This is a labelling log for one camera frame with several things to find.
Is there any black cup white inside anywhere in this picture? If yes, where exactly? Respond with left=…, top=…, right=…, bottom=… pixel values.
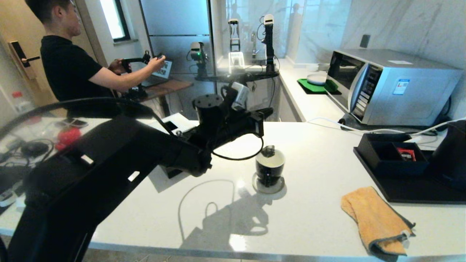
left=255, top=148, right=285, bottom=188

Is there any white cable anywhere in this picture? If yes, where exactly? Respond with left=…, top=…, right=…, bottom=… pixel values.
left=307, top=117, right=405, bottom=134
left=405, top=117, right=466, bottom=143

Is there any person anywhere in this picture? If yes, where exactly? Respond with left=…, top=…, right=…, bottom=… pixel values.
left=25, top=0, right=166, bottom=118

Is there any yellow cloth grey edge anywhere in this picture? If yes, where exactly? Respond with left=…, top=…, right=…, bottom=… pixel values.
left=341, top=186, right=416, bottom=257

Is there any white plate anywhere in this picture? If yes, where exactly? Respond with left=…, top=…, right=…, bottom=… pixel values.
left=307, top=74, right=328, bottom=86

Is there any window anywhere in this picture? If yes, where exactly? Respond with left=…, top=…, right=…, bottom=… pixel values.
left=99, top=0, right=131, bottom=43

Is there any clear bottle red cap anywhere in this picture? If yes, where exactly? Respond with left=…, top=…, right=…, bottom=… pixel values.
left=11, top=91, right=33, bottom=114

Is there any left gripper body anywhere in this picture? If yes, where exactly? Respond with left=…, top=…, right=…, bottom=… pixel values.
left=215, top=108, right=265, bottom=146

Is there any wooden table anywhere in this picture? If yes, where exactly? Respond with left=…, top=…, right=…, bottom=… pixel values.
left=140, top=79, right=194, bottom=103

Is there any black open box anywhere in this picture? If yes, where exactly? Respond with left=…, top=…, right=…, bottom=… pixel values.
left=356, top=132, right=430, bottom=178

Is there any black tray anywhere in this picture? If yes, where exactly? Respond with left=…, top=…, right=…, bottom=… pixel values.
left=353, top=146, right=466, bottom=205

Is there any red tea packet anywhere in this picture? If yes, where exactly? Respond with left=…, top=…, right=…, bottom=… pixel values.
left=396, top=147, right=417, bottom=162

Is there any silver microwave oven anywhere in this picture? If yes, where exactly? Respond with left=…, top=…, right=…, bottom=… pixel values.
left=325, top=48, right=464, bottom=127

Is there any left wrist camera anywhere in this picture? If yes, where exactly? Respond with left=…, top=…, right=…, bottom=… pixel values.
left=221, top=82, right=250, bottom=111

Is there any green mat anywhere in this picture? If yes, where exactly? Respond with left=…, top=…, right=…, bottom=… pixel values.
left=297, top=78, right=340, bottom=95

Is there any red object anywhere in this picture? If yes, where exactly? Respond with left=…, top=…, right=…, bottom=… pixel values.
left=56, top=127, right=82, bottom=151

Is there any black door handle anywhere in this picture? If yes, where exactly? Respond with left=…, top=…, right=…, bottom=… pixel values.
left=9, top=40, right=41, bottom=68

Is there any white flat box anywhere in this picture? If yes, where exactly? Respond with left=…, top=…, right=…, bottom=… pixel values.
left=147, top=112, right=200, bottom=135

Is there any black cable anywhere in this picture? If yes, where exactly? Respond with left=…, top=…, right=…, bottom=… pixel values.
left=212, top=132, right=264, bottom=161

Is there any laptop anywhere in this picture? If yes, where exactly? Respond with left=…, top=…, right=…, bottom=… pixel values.
left=141, top=60, right=174, bottom=88

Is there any microwave door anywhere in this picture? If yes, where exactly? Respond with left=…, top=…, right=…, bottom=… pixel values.
left=325, top=51, right=367, bottom=110

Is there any black computer mouse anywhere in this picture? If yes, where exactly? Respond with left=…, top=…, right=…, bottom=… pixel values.
left=20, top=141, right=50, bottom=158

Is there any round grey coaster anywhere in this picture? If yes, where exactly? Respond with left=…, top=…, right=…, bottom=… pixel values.
left=252, top=172, right=286, bottom=195

